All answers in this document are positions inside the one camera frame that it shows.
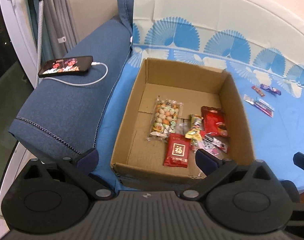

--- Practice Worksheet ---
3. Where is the red black snack bar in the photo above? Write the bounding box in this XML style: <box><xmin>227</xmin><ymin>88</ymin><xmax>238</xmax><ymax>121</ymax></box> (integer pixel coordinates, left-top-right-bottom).
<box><xmin>200</xmin><ymin>131</ymin><xmax>228</xmax><ymax>153</ymax></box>

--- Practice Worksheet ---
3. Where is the blue denim sofa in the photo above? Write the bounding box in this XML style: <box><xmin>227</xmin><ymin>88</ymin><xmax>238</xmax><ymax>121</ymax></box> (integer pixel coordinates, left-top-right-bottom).
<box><xmin>9</xmin><ymin>0</ymin><xmax>134</xmax><ymax>160</ymax></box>

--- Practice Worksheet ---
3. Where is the grey curtain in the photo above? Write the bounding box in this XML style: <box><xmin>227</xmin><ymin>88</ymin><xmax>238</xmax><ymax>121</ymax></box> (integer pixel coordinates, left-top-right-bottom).
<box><xmin>44</xmin><ymin>0</ymin><xmax>78</xmax><ymax>59</ymax></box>

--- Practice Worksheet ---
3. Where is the purple candy bar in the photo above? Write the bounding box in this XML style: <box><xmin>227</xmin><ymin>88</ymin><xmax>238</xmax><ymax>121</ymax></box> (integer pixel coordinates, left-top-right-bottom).
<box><xmin>260</xmin><ymin>84</ymin><xmax>282</xmax><ymax>96</ymax></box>

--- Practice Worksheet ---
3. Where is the small red orange bar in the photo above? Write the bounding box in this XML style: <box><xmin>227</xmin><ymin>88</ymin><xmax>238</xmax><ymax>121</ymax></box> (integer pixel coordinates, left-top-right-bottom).
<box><xmin>251</xmin><ymin>86</ymin><xmax>265</xmax><ymax>97</ymax></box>

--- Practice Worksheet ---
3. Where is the clear bag of pastel candies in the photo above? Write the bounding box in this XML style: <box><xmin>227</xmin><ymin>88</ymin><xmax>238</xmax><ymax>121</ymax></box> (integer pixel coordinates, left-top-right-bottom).
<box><xmin>191</xmin><ymin>139</ymin><xmax>225</xmax><ymax>155</ymax></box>

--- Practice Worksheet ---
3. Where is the dark red snack pouch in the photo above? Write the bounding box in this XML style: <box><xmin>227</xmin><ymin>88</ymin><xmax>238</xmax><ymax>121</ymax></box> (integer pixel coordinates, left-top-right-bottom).
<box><xmin>201</xmin><ymin>106</ymin><xmax>228</xmax><ymax>137</ymax></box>

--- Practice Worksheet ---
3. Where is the blue white fan-pattern sheet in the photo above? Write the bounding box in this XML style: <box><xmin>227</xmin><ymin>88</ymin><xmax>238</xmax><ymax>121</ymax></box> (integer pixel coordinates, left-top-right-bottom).
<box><xmin>95</xmin><ymin>0</ymin><xmax>304</xmax><ymax>192</ymax></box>

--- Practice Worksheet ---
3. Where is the yellow snack wrapper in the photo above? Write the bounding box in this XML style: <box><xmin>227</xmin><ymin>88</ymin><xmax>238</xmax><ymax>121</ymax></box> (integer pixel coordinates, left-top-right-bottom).
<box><xmin>185</xmin><ymin>114</ymin><xmax>203</xmax><ymax>141</ymax></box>

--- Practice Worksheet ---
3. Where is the black smartphone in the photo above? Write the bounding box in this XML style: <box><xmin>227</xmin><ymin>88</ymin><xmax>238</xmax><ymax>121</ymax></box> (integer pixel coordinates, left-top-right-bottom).
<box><xmin>38</xmin><ymin>56</ymin><xmax>93</xmax><ymax>77</ymax></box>

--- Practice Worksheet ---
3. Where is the brown cardboard box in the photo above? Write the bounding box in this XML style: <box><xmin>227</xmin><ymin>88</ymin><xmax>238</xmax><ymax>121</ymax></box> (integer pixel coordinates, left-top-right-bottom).
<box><xmin>110</xmin><ymin>58</ymin><xmax>255</xmax><ymax>191</ymax></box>

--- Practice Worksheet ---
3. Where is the silver purple snack pouch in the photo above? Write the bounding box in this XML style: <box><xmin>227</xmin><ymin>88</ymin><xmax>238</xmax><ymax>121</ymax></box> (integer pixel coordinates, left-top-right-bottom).
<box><xmin>243</xmin><ymin>94</ymin><xmax>275</xmax><ymax>118</ymax></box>

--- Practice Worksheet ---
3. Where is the red foil snack packet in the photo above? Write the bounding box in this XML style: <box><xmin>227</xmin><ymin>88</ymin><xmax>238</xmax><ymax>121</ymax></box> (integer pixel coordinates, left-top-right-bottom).
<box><xmin>163</xmin><ymin>133</ymin><xmax>191</xmax><ymax>168</ymax></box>

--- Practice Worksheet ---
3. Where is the white charging cable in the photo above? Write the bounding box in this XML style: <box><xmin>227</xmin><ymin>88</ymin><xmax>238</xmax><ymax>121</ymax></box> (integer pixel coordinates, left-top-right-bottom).
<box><xmin>43</xmin><ymin>61</ymin><xmax>109</xmax><ymax>87</ymax></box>

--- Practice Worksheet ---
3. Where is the clear bag of mixed nuts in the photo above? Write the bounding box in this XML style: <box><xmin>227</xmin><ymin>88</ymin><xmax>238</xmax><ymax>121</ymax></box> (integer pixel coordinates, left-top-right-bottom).
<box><xmin>147</xmin><ymin>98</ymin><xmax>183</xmax><ymax>141</ymax></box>

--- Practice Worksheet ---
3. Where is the garment steamer with hose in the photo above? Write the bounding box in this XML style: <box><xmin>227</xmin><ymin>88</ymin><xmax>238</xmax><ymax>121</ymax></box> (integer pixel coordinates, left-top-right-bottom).
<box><xmin>35</xmin><ymin>0</ymin><xmax>44</xmax><ymax>88</ymax></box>

